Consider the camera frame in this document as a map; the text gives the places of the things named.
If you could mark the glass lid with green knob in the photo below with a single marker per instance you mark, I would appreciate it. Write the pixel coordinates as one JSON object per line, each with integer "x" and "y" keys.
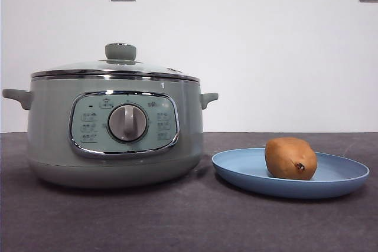
{"x": 120, "y": 50}

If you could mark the green electric steamer pot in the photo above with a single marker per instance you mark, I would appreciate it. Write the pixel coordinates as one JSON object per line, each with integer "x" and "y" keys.
{"x": 53, "y": 134}

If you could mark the brown potato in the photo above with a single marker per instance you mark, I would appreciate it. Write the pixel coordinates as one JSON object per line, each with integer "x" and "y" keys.
{"x": 286, "y": 157}

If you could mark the blue round plate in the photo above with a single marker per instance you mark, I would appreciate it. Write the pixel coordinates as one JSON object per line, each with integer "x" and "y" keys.
{"x": 242, "y": 166}

